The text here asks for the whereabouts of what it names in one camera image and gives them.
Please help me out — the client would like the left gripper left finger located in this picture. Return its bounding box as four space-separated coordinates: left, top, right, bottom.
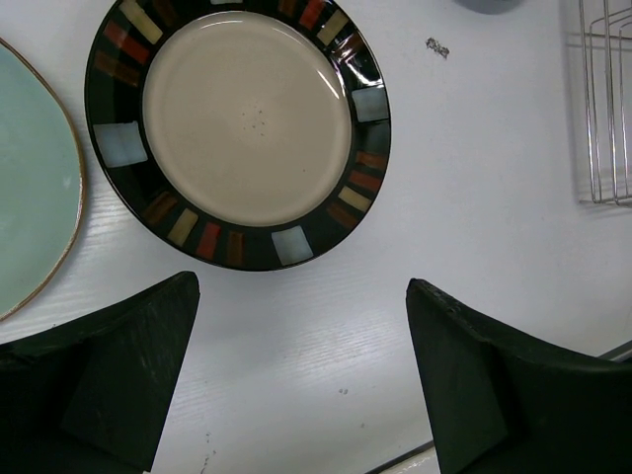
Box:
1 272 200 473

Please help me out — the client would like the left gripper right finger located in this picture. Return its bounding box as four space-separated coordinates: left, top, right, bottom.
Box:
406 279 631 473

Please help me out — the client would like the mint floral plate front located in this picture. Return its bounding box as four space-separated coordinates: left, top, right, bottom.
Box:
1 41 87 319

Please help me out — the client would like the black rim beige plate front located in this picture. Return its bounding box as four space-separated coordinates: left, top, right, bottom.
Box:
84 1 392 272

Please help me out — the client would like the dark teal plate back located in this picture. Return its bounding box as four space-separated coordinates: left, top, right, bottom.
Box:
455 0 522 15

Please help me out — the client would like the metal wire dish rack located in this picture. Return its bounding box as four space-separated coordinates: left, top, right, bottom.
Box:
560 1 631 208

